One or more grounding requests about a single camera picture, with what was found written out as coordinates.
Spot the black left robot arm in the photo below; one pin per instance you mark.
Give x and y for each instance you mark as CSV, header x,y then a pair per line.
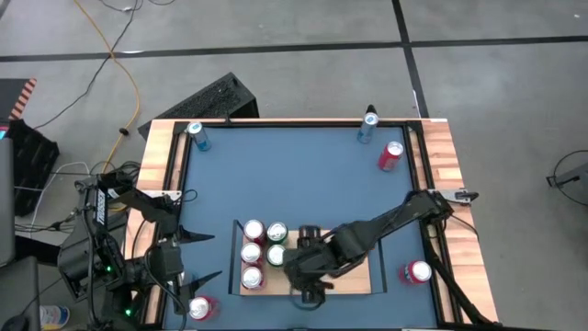
x,y
98,207

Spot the wooden table border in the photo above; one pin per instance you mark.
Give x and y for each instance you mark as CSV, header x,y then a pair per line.
x,y
438,151

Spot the red Fanta can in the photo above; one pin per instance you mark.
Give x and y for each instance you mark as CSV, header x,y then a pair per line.
x,y
200,308
415,272

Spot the black fabric case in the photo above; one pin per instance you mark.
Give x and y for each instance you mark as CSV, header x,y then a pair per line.
x,y
32,165

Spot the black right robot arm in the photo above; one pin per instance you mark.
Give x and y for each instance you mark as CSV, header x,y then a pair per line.
x,y
390,216

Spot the red Coca-Cola can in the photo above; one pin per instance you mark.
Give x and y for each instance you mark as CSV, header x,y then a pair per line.
x,y
252,277
251,253
254,230

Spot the wooden shelf black metal frame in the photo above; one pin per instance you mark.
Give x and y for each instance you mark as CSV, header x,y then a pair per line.
x,y
353,280

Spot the green Sprite can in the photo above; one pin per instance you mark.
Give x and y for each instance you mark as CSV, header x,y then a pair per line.
x,y
275,255
277,232

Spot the red soda can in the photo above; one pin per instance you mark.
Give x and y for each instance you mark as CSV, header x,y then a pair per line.
x,y
390,155

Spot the white yellow container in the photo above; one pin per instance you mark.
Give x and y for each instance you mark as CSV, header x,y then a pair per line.
x,y
54,316

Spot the orange black striped panel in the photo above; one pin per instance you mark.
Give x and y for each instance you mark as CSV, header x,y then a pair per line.
x,y
20,96

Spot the black curved object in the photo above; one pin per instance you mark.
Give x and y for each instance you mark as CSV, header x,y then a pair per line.
x,y
369,109

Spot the black device with green light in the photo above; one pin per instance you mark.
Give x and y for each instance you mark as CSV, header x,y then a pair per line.
x,y
115,317

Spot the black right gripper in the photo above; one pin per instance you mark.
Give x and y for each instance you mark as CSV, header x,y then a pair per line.
x,y
317,266

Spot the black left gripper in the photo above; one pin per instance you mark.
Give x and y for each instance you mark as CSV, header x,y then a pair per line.
x,y
165,259

